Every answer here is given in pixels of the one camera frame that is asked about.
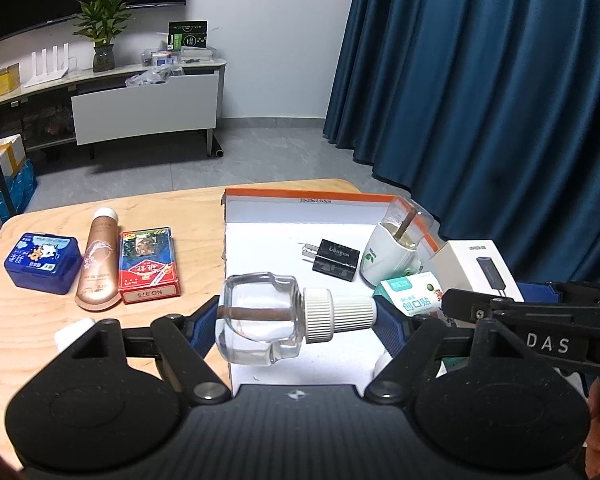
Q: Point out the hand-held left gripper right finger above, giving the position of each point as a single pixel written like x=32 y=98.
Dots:
x=392 y=327

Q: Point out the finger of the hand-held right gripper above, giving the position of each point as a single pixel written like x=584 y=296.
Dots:
x=580 y=291
x=480 y=302

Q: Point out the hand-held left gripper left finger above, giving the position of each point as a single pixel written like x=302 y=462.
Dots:
x=205 y=325

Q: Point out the teal bandage box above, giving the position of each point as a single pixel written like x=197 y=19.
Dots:
x=410 y=297

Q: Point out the white product box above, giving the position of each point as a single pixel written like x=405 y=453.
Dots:
x=475 y=265

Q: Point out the clear glass liquid bottle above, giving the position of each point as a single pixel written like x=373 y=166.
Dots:
x=260 y=317

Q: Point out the white green plug-in diffuser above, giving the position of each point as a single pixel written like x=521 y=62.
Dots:
x=390 y=255

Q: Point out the black charger plug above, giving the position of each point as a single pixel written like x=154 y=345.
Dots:
x=335 y=260

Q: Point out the orange white cardboard box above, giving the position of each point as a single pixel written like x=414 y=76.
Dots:
x=290 y=225

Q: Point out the small white plastic object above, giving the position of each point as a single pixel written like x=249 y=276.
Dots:
x=382 y=366

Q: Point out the red playing card box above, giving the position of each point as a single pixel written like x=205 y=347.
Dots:
x=147 y=265

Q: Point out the brown cosmetic tube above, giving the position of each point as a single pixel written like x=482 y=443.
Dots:
x=97 y=265

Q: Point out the white power adapter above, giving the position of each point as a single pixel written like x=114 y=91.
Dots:
x=72 y=332

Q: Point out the blue plastic floss box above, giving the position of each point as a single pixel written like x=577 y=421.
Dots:
x=42 y=262

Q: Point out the dark blue curtain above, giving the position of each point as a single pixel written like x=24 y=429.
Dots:
x=480 y=85

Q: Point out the white grey media cabinet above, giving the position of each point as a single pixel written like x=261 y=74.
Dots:
x=145 y=110

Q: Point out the blue water bottle pack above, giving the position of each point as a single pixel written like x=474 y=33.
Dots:
x=12 y=192

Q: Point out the pile of clear plastic bags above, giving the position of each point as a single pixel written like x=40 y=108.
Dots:
x=152 y=77

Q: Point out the white box with yellow tape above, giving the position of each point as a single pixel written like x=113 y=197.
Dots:
x=12 y=152

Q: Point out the clear plastic storage boxes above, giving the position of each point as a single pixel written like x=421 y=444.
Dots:
x=180 y=56

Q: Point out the black green box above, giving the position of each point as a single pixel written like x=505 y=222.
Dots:
x=187 y=35

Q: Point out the white router with antennas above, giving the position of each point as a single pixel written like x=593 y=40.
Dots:
x=47 y=67

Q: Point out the potted green plant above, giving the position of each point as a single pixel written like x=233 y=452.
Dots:
x=104 y=25

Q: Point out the yellow cardboard box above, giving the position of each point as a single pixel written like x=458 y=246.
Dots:
x=1 y=82

